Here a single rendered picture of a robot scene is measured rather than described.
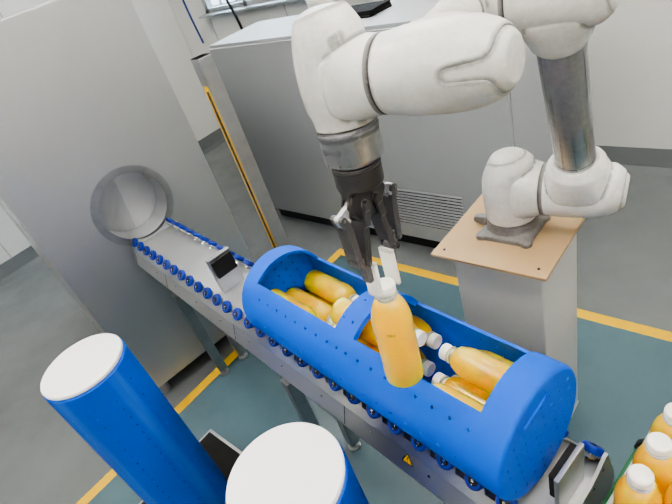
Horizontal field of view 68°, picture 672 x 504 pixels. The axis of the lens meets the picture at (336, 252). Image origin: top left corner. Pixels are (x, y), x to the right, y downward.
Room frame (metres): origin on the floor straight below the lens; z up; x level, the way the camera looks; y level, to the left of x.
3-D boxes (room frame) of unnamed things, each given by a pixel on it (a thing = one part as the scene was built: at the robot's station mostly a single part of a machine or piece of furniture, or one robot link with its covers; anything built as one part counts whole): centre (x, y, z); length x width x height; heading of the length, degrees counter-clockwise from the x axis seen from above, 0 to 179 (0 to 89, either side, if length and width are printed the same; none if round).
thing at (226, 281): (1.63, 0.42, 1.00); 0.10 x 0.04 x 0.15; 122
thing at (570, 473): (0.50, -0.28, 0.99); 0.10 x 0.02 x 0.12; 122
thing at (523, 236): (1.30, -0.56, 1.04); 0.22 x 0.18 x 0.06; 40
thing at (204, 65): (1.94, 0.23, 0.85); 0.06 x 0.06 x 1.70; 32
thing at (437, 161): (3.13, -0.50, 0.72); 2.15 x 0.54 x 1.45; 40
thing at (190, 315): (2.19, 0.85, 0.31); 0.06 x 0.06 x 0.63; 32
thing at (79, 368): (1.32, 0.91, 1.03); 0.28 x 0.28 x 0.01
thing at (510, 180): (1.27, -0.58, 1.18); 0.18 x 0.16 x 0.22; 48
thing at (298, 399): (1.35, 0.33, 0.31); 0.06 x 0.06 x 0.63; 32
